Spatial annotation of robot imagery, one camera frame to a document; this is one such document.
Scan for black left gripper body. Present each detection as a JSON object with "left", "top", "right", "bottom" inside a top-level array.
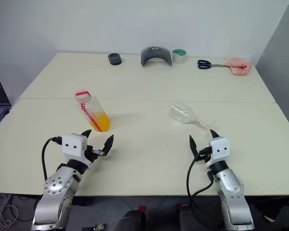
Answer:
[{"left": 84, "top": 144, "right": 105, "bottom": 167}]

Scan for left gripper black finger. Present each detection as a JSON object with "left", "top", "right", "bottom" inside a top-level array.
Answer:
[
  {"left": 80, "top": 129, "right": 92, "bottom": 146},
  {"left": 102, "top": 134, "right": 115, "bottom": 157}
]

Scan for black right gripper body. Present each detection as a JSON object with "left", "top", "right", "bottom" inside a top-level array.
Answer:
[{"left": 196, "top": 146, "right": 212, "bottom": 163}]

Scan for bottle with orange liquid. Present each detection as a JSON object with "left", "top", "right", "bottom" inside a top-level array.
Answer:
[{"left": 74, "top": 90, "right": 112, "bottom": 133}]

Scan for clear plastic bottle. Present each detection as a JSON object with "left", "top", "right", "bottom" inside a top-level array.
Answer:
[{"left": 169, "top": 102, "right": 218, "bottom": 131}]

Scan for red and clear bottle cap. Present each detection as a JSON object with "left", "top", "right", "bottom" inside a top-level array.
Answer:
[{"left": 74, "top": 90, "right": 91, "bottom": 103}]

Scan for pink plush cloth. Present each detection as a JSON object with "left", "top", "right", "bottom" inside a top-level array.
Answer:
[{"left": 225, "top": 57, "right": 253, "bottom": 77}]

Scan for dark rounded shape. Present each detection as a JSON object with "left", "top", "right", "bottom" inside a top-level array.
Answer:
[{"left": 114, "top": 208, "right": 148, "bottom": 231}]

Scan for black round tape roll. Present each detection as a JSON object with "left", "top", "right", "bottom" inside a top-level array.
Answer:
[{"left": 107, "top": 52, "right": 122, "bottom": 66}]

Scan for silver tape roll green core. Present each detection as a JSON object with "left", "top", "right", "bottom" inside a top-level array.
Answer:
[{"left": 171, "top": 49, "right": 189, "bottom": 64}]

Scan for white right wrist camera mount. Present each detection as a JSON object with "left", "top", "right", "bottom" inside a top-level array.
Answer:
[{"left": 205, "top": 136, "right": 231, "bottom": 167}]

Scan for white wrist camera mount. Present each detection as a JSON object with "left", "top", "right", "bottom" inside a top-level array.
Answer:
[
  {"left": 61, "top": 134, "right": 92, "bottom": 167},
  {"left": 205, "top": 136, "right": 231, "bottom": 167}
]

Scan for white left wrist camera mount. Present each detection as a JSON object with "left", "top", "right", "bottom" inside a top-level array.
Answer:
[{"left": 61, "top": 134, "right": 92, "bottom": 167}]

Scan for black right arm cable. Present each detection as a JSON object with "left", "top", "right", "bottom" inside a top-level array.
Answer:
[{"left": 186, "top": 147, "right": 215, "bottom": 217}]

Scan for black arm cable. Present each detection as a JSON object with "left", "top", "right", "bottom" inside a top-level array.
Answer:
[
  {"left": 186, "top": 147, "right": 215, "bottom": 217},
  {"left": 40, "top": 136, "right": 63, "bottom": 181}
]

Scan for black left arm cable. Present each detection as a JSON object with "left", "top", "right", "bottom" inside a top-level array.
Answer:
[{"left": 40, "top": 136, "right": 63, "bottom": 181}]

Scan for black handled scissors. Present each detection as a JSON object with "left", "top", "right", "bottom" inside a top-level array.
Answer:
[{"left": 197, "top": 59, "right": 228, "bottom": 71}]

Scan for thin white cables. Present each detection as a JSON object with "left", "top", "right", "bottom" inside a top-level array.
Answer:
[{"left": 0, "top": 192, "right": 19, "bottom": 228}]

